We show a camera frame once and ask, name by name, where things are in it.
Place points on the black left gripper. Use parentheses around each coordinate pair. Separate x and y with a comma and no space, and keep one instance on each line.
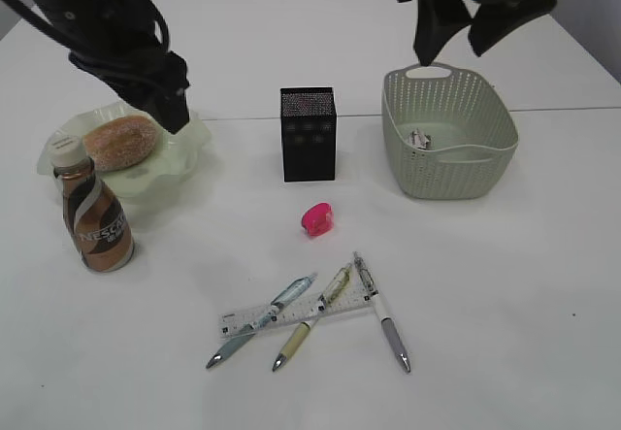
(142,69)

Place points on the golden bread roll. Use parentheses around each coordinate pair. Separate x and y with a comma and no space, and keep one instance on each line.
(121,143)

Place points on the large paper ball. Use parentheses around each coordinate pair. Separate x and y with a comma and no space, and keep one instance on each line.
(419,140)

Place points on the brown Nescafe coffee bottle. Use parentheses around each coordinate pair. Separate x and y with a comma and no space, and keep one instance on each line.
(92,214)

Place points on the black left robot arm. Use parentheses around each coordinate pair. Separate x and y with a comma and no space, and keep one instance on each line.
(69,22)

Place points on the translucent green wavy plate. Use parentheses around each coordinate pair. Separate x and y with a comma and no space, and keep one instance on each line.
(172,161)

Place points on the green plastic woven basket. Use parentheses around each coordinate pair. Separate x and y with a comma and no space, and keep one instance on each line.
(473,134)

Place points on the black mesh pen holder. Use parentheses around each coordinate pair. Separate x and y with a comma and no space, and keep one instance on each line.
(308,130)

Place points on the pink pencil sharpener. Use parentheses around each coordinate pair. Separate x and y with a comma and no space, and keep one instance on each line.
(318,220)

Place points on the blue patterned pen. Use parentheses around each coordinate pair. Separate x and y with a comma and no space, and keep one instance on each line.
(248,331)

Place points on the yellow grip pen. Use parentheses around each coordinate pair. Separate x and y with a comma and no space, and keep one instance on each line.
(326,299)

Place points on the white grey pen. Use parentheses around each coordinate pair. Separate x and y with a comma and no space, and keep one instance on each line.
(385,318)

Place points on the clear plastic ruler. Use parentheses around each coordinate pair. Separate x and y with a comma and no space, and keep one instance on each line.
(230,325)

